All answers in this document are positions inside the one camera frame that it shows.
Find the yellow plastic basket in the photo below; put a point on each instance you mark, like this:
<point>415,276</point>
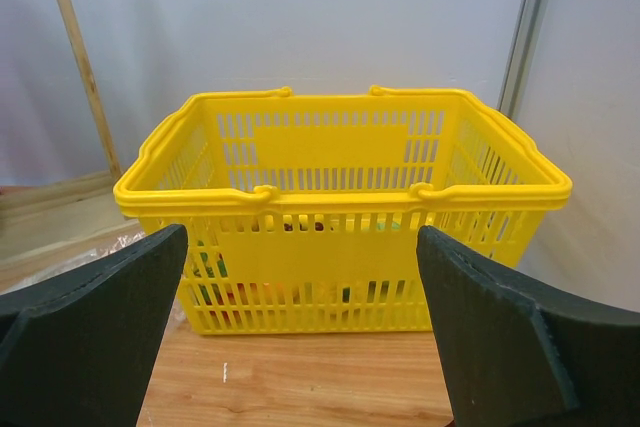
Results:
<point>315,201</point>

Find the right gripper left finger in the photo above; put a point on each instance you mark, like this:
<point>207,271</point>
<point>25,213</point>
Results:
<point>79,349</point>

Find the green cabbage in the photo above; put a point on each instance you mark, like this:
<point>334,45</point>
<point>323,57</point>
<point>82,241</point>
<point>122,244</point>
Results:
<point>204,268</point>

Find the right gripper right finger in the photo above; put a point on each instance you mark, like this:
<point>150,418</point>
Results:
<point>518,352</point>

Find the wooden clothes rack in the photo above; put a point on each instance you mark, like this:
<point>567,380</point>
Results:
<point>58,157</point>

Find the clear zip top bag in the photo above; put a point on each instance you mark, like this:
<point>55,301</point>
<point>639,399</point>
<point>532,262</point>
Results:
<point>105,248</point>

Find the aluminium frame rail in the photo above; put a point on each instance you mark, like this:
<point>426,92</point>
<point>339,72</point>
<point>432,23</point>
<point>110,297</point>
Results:
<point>522,50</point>

